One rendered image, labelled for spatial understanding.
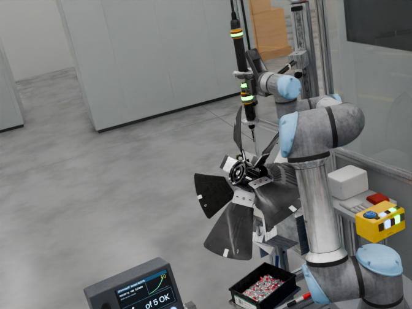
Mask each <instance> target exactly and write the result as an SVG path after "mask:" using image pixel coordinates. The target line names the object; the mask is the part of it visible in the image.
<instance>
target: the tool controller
mask: <svg viewBox="0 0 412 309"><path fill-rule="evenodd" d="M83 291H84V293H85V297H86V300H87V302H88V305H89V308H90V309H123V308H124V307H126V306H128V305H130V304H133V303H135V302H138V303H139V306H140V309H170V307H172V306H175V307H177V309H185V308H184V306H183V302H182V300H181V297H180V293H179V290H178V287H177V284H176V281H175V278H174V274H173V271H172V268H171V266H170V263H169V262H167V261H165V260H164V259H163V258H161V257H156V258H154V259H152V260H149V261H147V262H144V263H143V264H140V265H137V266H135V267H133V268H131V269H128V270H125V271H124V272H121V273H119V274H116V275H114V276H112V277H109V278H107V279H104V280H102V281H100V282H98V283H95V284H92V285H91V286H88V287H86V288H84V289H83Z"/></svg>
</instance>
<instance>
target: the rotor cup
mask: <svg viewBox="0 0 412 309"><path fill-rule="evenodd" d="M238 170H239V171H240V173H239V174H238V175H237V174H236V172H237V171H238ZM246 177H249V178H252V179H251V180H249V179H247V178H246ZM262 177H268V178H269V179H270V178H271V175H270V171H269V169H268V168H267V167H266V166H260V167H255V168H254V164H252V165H251V164H249V163H247V161H245V160H242V159H240V160H238V161H236V162H235V163H234V165H233V166H232V167H231V169H230V172H229V183H230V184H231V185H232V186H236V187H238V188H241V189H242V190H244V191H248V192H251V193H255V192H254V189H252V188H250V187H249V186H248V185H249V182H251V181H254V180H257V179H259V178H262Z"/></svg>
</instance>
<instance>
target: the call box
mask: <svg viewBox="0 0 412 309"><path fill-rule="evenodd" d="M395 206H396V205H395V204H392V203H390V202H388V201H386V200H385V201H383V202H381V203H379V204H376V205H374V206H372V207H370V208H368V209H366V210H364V211H361V212H359V213H357V214H355V219H356V232H357V234H358V235H360V236H361V237H363V238H366V239H367V240H369V241H371V242H373V243H377V242H379V241H381V240H383V239H385V238H387V237H389V236H391V235H393V234H395V233H397V232H399V231H401V230H403V229H404V228H405V220H403V221H401V222H399V223H397V224H395V225H393V226H391V227H389V228H387V229H386V227H385V221H387V220H389V219H391V218H393V217H395V216H397V215H400V214H402V213H405V210H404V208H402V207H400V209H398V210H396V209H395V211H394V212H391V213H389V214H386V215H385V216H381V215H380V213H382V212H383V213H384V212H385V211H386V210H389V209H390V208H394V207H395ZM370 210H371V211H374V212H375V213H376V216H379V217H380V219H378V220H376V219H374V218H368V217H366V216H365V212H367V211H370ZM381 223H384V230H383V231H381V232H379V229H378V225H379V224H381Z"/></svg>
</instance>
